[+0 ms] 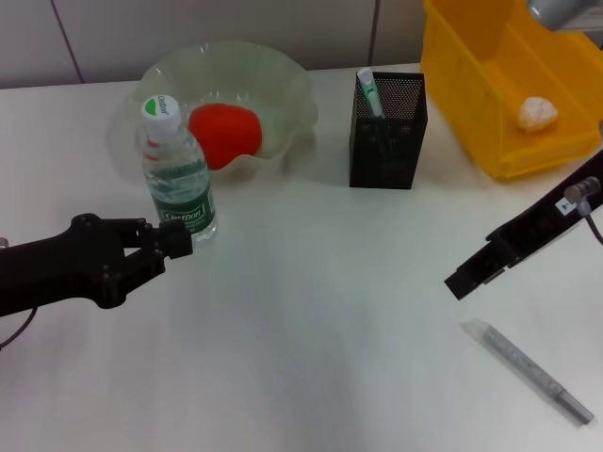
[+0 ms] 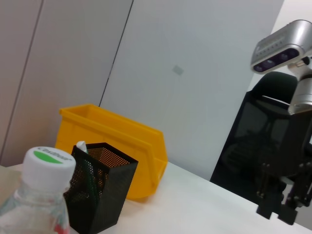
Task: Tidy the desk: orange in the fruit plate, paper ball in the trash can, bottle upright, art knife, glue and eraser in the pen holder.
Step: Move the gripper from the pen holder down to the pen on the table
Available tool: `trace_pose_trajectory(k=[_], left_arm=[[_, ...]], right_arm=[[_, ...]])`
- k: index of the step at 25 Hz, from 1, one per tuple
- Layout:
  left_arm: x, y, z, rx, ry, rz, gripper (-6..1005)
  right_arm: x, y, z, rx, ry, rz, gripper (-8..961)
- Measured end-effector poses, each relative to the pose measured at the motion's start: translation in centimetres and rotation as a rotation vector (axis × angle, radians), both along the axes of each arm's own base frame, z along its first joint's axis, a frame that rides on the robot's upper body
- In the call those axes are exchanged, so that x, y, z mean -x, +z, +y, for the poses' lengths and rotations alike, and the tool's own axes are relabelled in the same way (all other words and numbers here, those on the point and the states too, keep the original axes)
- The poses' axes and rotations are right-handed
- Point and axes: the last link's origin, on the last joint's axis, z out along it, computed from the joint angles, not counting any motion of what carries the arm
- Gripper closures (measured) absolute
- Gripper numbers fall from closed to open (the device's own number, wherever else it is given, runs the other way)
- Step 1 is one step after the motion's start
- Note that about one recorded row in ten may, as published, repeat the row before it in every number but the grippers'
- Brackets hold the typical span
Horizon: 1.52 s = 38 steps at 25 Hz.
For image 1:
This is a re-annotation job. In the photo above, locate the mint green utility knife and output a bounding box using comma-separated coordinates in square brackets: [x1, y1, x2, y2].
[356, 67, 393, 161]

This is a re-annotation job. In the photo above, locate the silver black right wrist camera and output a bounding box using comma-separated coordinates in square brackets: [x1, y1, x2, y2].
[526, 0, 603, 33]

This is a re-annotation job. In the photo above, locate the pale green glass fruit plate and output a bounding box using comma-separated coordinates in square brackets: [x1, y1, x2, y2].
[110, 40, 319, 181]

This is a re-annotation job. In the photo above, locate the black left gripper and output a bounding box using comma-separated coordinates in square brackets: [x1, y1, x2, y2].
[0, 213, 195, 318]

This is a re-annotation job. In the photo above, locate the white paper ball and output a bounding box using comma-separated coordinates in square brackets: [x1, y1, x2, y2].
[517, 96, 560, 134]

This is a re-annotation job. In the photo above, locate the clear water bottle green label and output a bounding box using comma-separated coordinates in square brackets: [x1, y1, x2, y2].
[139, 93, 220, 250]

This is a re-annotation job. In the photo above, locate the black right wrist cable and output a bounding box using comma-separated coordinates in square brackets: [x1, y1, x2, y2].
[563, 176, 603, 247]

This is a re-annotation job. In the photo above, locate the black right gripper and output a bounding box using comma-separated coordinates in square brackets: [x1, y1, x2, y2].
[443, 149, 603, 301]

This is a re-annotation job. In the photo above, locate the orange fruit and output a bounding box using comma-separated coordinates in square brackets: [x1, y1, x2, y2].
[187, 104, 263, 171]

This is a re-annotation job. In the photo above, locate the grey pen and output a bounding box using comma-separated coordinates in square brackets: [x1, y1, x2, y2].
[461, 317, 596, 427]

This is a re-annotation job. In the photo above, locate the yellow plastic bin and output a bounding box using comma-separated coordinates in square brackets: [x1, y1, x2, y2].
[418, 0, 603, 183]

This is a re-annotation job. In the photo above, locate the black mesh pen holder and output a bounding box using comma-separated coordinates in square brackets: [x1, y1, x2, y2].
[349, 70, 429, 191]

